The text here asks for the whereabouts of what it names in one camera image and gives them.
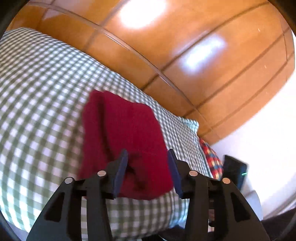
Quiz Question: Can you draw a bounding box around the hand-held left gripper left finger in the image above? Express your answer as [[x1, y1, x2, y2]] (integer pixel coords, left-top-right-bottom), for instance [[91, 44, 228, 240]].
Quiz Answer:
[[26, 149, 129, 241]]

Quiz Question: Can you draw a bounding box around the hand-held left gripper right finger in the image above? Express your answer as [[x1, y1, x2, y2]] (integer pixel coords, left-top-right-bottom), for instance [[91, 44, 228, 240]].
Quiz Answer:
[[168, 149, 270, 241]]

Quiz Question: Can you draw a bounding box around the dark red garment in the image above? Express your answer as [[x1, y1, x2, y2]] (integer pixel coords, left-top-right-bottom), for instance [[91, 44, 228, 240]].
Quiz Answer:
[[77, 90, 174, 200]]

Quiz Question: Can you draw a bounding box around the red plaid pillow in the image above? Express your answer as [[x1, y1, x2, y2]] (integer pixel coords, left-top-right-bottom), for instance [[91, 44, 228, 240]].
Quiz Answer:
[[198, 138, 224, 181]]

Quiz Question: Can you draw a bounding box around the green checked pillow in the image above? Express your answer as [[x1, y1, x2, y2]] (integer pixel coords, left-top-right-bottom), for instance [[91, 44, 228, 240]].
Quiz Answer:
[[181, 118, 200, 139]]

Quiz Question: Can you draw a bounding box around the black device with green light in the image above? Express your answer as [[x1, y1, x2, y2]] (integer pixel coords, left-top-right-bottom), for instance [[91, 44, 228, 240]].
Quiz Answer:
[[223, 155, 248, 193]]

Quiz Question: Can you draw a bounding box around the bed with green checked sheet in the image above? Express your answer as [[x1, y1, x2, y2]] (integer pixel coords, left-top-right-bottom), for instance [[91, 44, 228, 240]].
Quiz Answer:
[[0, 27, 210, 239]]

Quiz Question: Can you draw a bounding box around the wooden wardrobe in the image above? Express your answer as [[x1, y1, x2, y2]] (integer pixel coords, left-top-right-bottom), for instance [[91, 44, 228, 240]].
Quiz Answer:
[[7, 0, 296, 145]]

